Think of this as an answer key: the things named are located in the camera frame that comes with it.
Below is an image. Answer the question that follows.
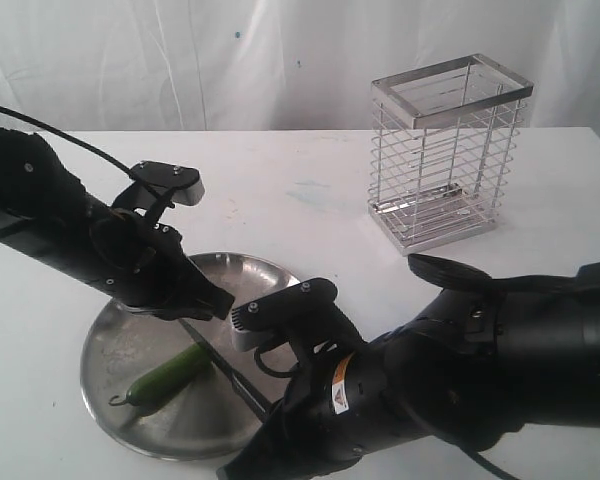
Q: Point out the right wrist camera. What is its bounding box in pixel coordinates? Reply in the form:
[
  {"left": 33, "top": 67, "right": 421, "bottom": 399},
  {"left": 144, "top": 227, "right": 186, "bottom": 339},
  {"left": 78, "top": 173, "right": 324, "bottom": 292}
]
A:
[{"left": 230, "top": 277, "right": 338, "bottom": 352}]

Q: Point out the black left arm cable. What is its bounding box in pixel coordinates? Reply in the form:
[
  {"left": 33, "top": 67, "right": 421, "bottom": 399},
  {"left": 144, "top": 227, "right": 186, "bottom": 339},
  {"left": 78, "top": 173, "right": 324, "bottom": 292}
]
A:
[{"left": 0, "top": 101, "right": 176, "bottom": 221}]

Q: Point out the round stainless steel plate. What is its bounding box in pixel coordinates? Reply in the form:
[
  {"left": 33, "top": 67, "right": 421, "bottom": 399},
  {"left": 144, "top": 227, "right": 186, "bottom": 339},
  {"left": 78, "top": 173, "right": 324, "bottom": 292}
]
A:
[{"left": 80, "top": 252, "right": 299, "bottom": 460}]

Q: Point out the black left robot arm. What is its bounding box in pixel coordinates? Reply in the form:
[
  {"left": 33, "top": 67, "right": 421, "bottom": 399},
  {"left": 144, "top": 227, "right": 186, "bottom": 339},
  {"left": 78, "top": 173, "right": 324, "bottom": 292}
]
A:
[{"left": 0, "top": 128, "right": 234, "bottom": 321}]

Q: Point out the chrome wire utensil holder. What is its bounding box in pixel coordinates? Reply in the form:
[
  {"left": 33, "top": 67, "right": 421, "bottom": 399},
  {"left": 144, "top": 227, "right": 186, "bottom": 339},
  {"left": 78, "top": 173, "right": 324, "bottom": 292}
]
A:
[{"left": 367, "top": 54, "right": 534, "bottom": 255}]

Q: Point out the black kitchen knife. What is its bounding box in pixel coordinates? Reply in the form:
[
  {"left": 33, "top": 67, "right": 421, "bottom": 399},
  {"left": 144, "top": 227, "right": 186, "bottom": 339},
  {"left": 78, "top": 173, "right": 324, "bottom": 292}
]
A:
[{"left": 178, "top": 319, "right": 272, "bottom": 423}]

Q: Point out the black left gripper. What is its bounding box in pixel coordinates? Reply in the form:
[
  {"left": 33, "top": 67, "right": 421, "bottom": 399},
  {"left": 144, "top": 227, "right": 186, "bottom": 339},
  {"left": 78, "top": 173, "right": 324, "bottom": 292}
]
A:
[{"left": 87, "top": 207, "right": 235, "bottom": 320}]

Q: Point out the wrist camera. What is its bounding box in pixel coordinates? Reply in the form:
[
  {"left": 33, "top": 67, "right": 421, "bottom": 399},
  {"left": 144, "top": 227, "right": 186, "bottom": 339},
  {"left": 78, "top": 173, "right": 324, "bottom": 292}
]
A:
[
  {"left": 112, "top": 161, "right": 205, "bottom": 210},
  {"left": 230, "top": 277, "right": 338, "bottom": 352}
]

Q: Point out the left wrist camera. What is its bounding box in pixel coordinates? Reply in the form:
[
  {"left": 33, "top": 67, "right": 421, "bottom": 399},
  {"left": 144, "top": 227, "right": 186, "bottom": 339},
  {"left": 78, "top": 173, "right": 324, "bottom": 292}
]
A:
[{"left": 112, "top": 161, "right": 205, "bottom": 210}]

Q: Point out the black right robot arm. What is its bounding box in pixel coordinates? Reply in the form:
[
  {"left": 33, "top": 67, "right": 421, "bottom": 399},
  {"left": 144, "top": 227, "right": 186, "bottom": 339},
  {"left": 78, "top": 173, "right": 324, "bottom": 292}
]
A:
[{"left": 217, "top": 254, "right": 600, "bottom": 479}]

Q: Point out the green cucumber piece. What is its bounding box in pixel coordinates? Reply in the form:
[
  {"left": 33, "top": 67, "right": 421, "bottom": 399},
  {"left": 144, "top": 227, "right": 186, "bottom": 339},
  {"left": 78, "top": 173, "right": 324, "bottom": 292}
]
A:
[{"left": 108, "top": 344, "right": 212, "bottom": 410}]

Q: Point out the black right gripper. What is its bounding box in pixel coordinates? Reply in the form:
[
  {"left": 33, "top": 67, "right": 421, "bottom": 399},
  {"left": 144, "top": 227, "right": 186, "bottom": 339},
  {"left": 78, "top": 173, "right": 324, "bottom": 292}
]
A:
[{"left": 216, "top": 351, "right": 427, "bottom": 480}]

